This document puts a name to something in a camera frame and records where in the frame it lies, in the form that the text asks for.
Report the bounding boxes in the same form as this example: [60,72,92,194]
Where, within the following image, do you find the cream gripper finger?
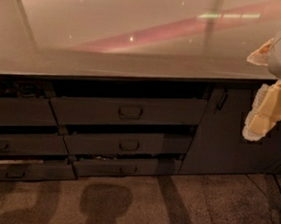
[242,80,281,142]
[247,39,273,66]

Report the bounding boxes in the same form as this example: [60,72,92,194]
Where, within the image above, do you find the dark cabinet door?
[180,82,281,175]

